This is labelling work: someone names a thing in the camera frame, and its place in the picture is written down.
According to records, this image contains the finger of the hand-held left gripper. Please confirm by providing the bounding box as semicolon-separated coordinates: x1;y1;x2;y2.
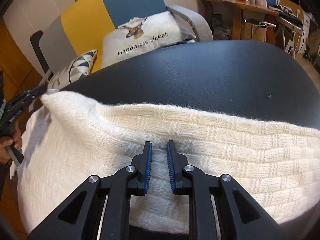
11;86;48;107

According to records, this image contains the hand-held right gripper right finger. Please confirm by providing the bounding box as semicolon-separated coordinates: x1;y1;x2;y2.
166;140;289;240

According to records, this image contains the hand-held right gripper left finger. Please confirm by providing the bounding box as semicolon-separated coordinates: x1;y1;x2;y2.
27;141;153;240

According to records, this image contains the white knit sweater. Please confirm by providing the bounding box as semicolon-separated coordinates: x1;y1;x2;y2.
10;90;320;234

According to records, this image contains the pile of dark clothes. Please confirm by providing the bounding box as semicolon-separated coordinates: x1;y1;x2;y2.
276;4;304;23

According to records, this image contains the person's left hand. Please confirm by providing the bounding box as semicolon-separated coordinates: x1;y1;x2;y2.
0;124;23;165

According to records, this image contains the triangle patterned pillow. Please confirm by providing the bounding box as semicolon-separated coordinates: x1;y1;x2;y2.
47;49;98;90

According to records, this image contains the grey yellow blue sofa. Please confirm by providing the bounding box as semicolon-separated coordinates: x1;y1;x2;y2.
29;0;214;85

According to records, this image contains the white deer print pillow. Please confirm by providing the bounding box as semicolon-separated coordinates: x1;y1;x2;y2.
101;11;197;69

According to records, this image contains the dark bag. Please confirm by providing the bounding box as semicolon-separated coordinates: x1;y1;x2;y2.
211;14;232;40

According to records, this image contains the brown paper bag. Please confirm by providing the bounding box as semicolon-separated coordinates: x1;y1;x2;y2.
241;21;277;42

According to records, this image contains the white metal stool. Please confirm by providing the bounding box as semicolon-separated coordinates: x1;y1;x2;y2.
276;17;305;55

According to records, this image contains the wooden desk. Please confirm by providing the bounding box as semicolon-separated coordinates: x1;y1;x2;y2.
199;0;304;40

